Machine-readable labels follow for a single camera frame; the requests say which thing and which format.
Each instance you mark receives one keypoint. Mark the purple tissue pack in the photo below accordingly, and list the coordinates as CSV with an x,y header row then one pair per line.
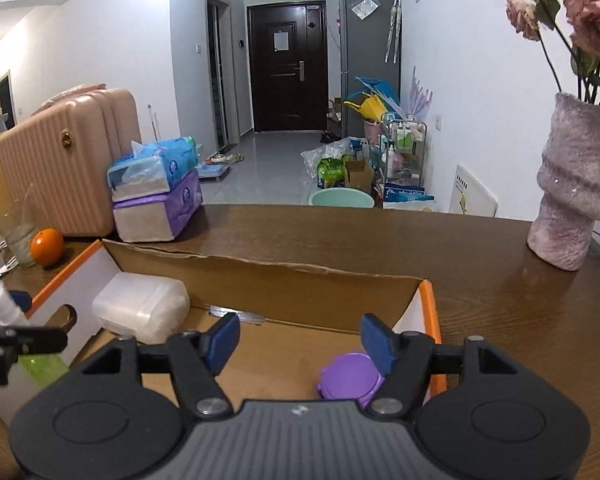
x,y
155,215

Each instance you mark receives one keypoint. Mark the white board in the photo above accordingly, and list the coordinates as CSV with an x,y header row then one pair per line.
x,y
472,195

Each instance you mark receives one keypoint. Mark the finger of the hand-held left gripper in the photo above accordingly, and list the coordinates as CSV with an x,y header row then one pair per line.
x,y
22,302
35,341

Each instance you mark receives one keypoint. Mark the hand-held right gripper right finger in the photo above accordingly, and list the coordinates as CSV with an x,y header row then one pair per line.
x,y
377,345

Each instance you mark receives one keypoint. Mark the blue tissue pack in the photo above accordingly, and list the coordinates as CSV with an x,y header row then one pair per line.
x,y
150,165

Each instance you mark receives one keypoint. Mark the green bag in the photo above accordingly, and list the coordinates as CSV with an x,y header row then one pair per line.
x,y
331,172

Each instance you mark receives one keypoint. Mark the clear plastic bag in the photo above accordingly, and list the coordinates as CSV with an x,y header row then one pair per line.
x,y
365,7

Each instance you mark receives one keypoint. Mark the pink bucket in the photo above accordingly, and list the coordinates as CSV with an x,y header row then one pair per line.
x,y
371,130

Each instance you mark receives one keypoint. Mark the yellow watering can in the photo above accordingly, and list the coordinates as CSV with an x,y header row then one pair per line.
x,y
370,107

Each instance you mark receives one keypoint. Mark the blue folding rack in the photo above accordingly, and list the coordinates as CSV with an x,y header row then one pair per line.
x,y
380,87

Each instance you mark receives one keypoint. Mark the purple feather decoration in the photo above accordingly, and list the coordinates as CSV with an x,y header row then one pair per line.
x,y
421,95

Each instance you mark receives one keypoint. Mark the translucent plastic container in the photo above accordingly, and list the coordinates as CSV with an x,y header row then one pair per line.
x,y
140,305

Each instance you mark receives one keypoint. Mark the pink ribbed suitcase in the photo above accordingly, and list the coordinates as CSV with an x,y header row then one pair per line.
x,y
55,175

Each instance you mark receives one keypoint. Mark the floor scale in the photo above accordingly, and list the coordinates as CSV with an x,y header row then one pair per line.
x,y
212,171

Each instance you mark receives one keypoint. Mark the white folded umbrella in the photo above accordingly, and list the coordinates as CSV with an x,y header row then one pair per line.
x,y
394,30

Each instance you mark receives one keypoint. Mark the grey refrigerator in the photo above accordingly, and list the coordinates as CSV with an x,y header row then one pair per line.
x,y
367,55

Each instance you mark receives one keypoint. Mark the green plastic basin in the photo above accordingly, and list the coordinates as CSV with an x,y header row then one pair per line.
x,y
340,198

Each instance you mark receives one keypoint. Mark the orange fruit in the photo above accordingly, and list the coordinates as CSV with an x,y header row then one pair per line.
x,y
47,247

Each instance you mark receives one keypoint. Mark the clear drinking glass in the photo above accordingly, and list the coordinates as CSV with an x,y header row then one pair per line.
x,y
17,240

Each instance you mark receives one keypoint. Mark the metal rack of bottles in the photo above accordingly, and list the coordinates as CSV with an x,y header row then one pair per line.
x,y
402,145

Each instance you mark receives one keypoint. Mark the purple scalloped lid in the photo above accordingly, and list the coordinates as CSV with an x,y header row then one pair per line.
x,y
345,379

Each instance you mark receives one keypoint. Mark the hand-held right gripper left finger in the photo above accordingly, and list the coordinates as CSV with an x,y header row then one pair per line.
x,y
225,342

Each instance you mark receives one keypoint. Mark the dried pink flowers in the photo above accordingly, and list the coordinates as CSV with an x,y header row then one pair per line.
x,y
590,10

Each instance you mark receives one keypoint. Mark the red and orange cardboard box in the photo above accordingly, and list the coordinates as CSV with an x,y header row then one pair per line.
x,y
280,285

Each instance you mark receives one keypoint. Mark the small brown cardboard box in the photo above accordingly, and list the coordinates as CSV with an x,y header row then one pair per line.
x,y
359,175

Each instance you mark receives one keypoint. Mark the pink textured vase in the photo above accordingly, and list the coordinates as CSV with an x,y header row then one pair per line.
x,y
570,185

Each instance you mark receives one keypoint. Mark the dark brown entrance door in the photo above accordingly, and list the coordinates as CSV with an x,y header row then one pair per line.
x,y
285,75

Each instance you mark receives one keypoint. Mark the green spray bottle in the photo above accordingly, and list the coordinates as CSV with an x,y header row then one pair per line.
x,y
45,370

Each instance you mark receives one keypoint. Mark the blue packet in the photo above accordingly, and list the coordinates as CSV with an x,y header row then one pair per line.
x,y
405,195

